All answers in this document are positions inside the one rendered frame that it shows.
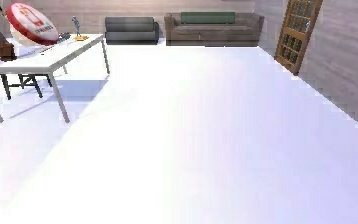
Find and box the houseplant in brown pot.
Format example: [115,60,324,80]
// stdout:
[0,0,18,62]

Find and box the brown sofa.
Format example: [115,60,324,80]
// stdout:
[163,12,265,47]

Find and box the dark grey armchair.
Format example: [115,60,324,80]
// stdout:
[104,16,160,46]

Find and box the green cushion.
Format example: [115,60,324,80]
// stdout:
[180,11,237,25]

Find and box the grey statuette on yellow base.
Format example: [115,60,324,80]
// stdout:
[71,15,90,42]

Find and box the white table with grey legs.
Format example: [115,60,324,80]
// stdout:
[0,33,111,124]

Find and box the wooden door with glass panes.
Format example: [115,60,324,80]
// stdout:
[274,0,324,76]

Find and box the black chair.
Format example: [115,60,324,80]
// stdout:
[0,73,53,101]

